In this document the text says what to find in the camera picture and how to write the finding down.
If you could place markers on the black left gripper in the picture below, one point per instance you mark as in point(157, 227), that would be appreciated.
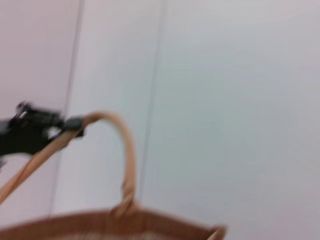
point(22, 135)

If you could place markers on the brown jute handbag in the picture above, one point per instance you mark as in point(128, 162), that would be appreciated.
point(75, 225)

